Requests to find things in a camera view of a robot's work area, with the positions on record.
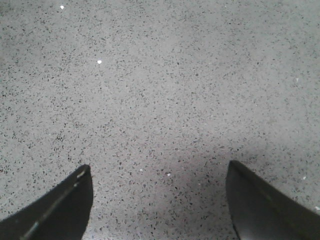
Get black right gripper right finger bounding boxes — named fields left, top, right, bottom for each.
left=226, top=160, right=320, bottom=240

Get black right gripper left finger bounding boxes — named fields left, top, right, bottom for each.
left=0, top=164, right=94, bottom=240

